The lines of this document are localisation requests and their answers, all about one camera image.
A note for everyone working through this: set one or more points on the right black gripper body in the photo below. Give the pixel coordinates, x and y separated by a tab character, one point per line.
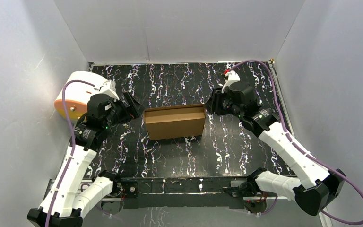
225	105

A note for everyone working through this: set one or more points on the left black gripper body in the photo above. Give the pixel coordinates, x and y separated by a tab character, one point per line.
130	104

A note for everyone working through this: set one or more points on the brown cardboard box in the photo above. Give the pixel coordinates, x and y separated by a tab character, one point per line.
175	121

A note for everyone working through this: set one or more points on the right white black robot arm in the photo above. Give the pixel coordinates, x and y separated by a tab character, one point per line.
313	187

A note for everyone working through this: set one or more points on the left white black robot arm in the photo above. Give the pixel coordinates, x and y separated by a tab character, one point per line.
67	203

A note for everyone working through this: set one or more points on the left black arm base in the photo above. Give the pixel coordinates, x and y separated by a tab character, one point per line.
121	190

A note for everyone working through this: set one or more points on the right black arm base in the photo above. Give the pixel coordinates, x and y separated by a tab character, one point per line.
248	188

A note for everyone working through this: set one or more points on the cream cylindrical drum device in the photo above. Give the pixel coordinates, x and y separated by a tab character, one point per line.
77	94

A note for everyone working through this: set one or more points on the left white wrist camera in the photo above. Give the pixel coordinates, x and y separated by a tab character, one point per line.
108	88

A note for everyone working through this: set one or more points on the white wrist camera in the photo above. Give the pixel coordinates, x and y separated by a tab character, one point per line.
108	88
230	77

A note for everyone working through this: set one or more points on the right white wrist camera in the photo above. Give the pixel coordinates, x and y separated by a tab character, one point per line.
230	77

